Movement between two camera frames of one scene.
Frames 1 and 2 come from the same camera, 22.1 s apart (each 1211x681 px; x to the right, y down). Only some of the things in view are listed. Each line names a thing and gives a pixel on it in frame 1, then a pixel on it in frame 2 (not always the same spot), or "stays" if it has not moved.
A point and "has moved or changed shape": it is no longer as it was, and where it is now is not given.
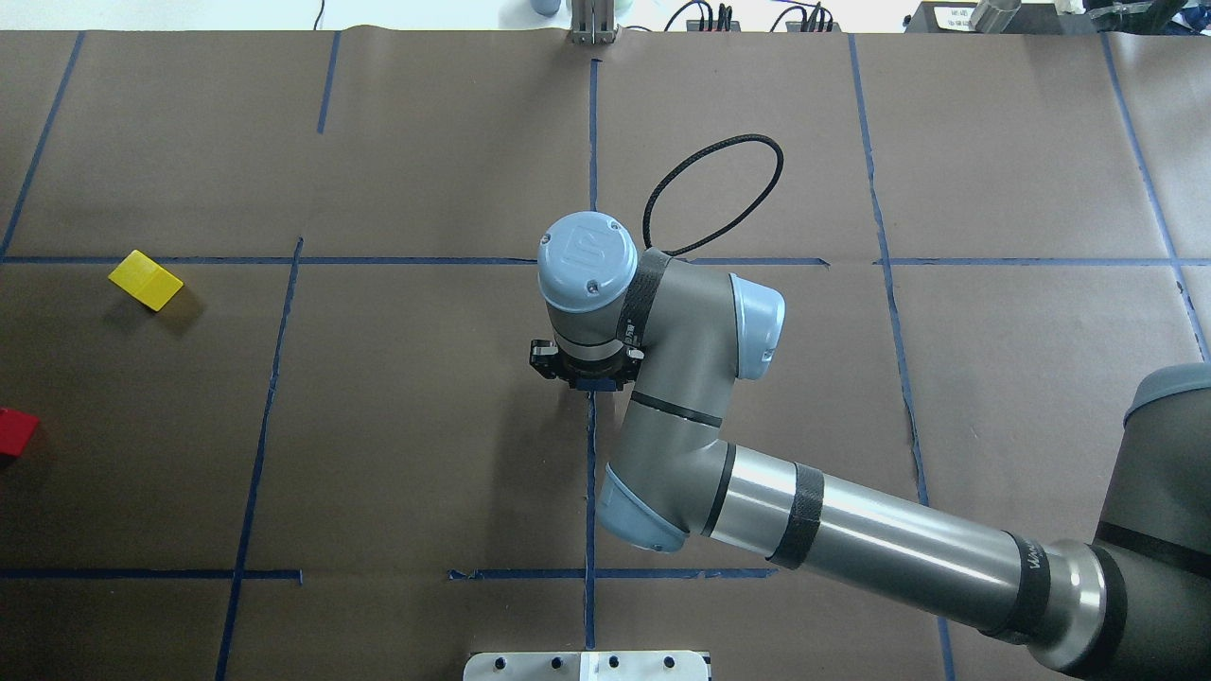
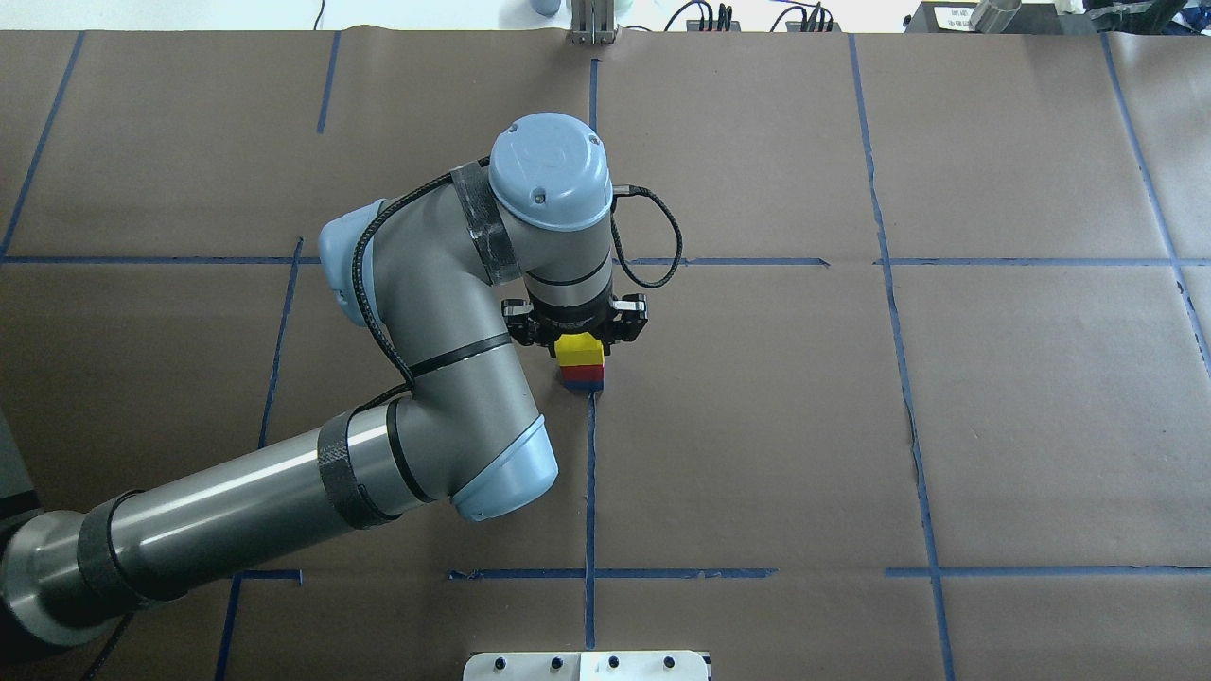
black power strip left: [724, 24] stays
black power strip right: [794, 26] stays
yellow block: [146, 280] has moved or changed shape
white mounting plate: [587, 666] stays
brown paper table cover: [272, 296] stays
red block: [16, 429] has moved or changed shape
